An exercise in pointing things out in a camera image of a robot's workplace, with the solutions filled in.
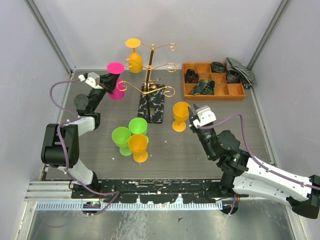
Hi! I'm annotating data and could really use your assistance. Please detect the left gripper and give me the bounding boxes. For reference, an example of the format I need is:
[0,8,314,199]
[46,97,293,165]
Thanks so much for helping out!
[89,70,120,112]

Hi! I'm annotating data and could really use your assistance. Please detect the orange goblet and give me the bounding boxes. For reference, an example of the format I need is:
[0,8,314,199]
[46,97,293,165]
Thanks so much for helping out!
[128,134,149,163]
[125,38,143,73]
[172,101,190,132]

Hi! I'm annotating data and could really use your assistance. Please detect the pink plastic goblet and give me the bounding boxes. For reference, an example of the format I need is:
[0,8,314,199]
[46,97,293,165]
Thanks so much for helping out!
[107,61,125,101]

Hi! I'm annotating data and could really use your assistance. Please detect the green goblet front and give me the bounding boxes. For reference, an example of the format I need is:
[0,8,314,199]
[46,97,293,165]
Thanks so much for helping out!
[111,126,132,157]

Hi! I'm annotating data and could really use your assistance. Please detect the green goblet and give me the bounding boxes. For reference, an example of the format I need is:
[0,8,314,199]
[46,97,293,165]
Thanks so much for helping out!
[128,117,149,143]
[111,126,132,157]

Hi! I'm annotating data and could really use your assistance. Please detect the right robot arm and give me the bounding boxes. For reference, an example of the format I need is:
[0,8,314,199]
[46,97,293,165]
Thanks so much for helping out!
[187,105,320,219]

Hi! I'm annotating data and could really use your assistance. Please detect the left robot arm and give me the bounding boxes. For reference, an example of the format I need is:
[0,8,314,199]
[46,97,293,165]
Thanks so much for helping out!
[41,72,119,198]

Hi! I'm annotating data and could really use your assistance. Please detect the blue yellow floral tie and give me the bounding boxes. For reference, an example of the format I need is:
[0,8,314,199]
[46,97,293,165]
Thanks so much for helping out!
[188,79,216,96]

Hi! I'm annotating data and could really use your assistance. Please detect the wooden compartment tray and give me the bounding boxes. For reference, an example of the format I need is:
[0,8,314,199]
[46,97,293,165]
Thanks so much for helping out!
[181,62,246,101]

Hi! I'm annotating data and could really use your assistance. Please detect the black orange rolled tie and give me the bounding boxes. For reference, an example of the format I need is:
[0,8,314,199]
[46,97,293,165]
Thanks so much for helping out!
[184,68,199,84]

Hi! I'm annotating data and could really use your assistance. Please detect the dark green floral tie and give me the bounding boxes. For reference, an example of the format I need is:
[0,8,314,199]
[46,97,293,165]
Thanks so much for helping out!
[210,61,226,73]

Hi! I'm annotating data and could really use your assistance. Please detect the green goblet back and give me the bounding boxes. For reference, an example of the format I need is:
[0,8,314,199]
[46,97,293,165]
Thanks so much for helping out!
[128,117,149,143]

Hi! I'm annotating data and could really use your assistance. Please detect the dark patterned rolled tie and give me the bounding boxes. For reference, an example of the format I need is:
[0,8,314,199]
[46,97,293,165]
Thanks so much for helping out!
[226,70,241,84]

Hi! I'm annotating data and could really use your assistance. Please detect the black white striped cloth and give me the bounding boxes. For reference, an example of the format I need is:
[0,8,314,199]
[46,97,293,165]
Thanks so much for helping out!
[226,57,257,89]

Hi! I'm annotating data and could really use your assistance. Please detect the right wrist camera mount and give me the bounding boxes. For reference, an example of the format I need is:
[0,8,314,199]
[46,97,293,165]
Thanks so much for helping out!
[193,105,217,128]

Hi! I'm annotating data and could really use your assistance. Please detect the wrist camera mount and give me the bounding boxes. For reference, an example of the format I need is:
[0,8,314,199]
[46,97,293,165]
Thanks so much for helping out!
[193,105,217,128]
[78,72,103,89]

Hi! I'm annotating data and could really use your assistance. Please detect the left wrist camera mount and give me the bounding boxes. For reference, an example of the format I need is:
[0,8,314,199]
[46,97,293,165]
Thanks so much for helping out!
[78,72,103,89]

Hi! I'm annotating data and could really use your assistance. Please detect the gold wire wine glass rack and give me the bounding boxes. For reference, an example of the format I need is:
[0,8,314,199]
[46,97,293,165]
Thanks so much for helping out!
[119,40,179,124]

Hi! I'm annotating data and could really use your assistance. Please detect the grey slotted cable duct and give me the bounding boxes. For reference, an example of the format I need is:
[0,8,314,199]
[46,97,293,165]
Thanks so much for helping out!
[35,200,223,211]

